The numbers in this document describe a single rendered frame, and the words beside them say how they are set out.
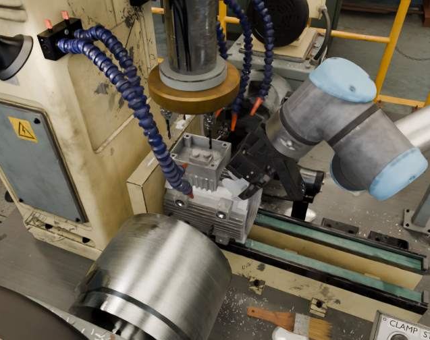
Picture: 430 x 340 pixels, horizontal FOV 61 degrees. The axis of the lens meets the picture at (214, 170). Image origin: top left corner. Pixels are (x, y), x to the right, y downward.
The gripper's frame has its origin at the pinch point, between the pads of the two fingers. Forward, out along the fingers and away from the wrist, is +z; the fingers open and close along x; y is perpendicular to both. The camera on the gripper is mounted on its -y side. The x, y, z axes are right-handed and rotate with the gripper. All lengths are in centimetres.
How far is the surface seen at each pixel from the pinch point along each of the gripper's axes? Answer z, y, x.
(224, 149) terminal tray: -0.7, 8.1, -8.9
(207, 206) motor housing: 5.4, 4.0, 2.7
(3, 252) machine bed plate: 57, 40, 19
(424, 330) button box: -18.5, -32.9, 16.1
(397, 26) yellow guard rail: 18, -53, -230
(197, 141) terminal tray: 3.8, 14.2, -10.3
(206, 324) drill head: -0.3, -4.8, 27.8
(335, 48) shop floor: 98, -48, -333
